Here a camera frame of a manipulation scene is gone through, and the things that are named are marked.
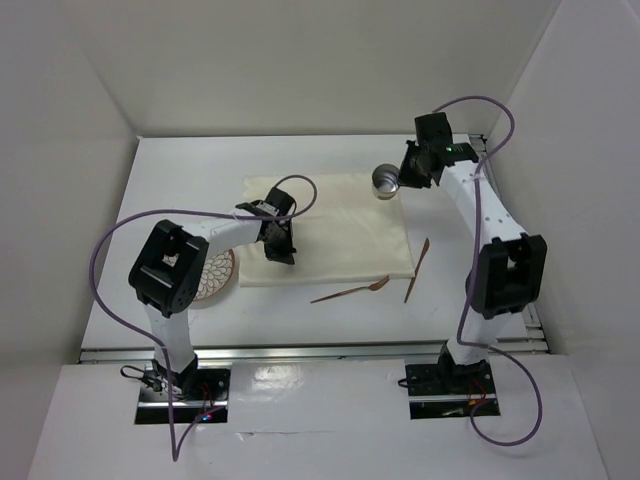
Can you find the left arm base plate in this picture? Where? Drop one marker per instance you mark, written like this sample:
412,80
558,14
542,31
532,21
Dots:
205,398

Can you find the floral patterned ceramic plate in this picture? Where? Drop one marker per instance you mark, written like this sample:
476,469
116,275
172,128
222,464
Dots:
216,274

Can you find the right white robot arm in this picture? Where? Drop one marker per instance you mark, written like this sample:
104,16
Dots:
507,262

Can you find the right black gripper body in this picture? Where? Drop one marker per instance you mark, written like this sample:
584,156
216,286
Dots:
416,167

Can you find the aluminium rail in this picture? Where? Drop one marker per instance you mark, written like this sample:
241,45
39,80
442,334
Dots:
277,353
524,326

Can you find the copper knife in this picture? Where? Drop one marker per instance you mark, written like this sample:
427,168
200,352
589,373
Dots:
424,251

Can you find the aluminium right side rail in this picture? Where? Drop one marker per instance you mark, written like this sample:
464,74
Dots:
524,326

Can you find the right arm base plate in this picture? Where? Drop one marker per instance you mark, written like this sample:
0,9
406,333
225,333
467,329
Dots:
430,398

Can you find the cream cloth placemat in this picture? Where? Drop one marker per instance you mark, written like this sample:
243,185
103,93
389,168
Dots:
347,236

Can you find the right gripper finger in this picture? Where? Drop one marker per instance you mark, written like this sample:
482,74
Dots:
407,164
417,180

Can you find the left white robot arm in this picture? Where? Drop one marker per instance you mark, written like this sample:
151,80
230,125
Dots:
167,272

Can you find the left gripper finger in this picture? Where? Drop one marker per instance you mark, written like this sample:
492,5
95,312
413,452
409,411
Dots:
276,255
287,248

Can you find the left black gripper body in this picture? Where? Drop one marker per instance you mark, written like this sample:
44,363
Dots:
283,223

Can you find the silver metal cup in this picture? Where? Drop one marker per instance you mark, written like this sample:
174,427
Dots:
385,181

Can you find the aluminium front rail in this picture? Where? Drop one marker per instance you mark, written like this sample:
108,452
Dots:
277,353

